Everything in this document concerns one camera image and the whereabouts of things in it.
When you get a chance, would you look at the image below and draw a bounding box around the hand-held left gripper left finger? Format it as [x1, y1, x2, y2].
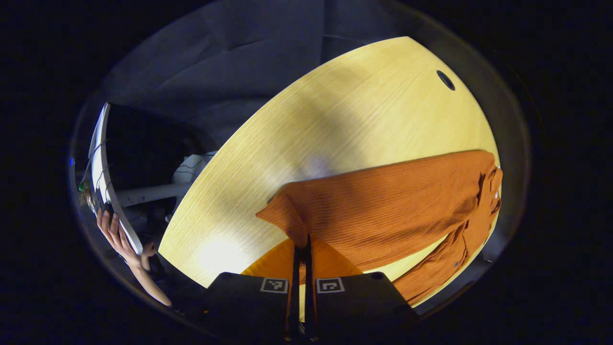
[199, 238, 301, 343]

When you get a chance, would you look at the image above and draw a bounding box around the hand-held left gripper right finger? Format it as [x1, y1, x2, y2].
[303, 234, 420, 342]

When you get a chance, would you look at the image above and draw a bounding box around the rust orange button shirt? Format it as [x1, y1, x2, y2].
[256, 149, 503, 307]

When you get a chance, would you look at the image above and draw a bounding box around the grey metal bar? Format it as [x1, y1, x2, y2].
[116, 183, 182, 207]

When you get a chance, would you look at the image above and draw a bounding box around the black backdrop cloth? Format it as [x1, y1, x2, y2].
[93, 0, 527, 159]

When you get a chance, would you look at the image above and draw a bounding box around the black table grommet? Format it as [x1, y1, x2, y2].
[436, 70, 456, 92]

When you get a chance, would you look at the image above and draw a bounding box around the white device with cables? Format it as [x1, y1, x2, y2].
[171, 151, 217, 185]

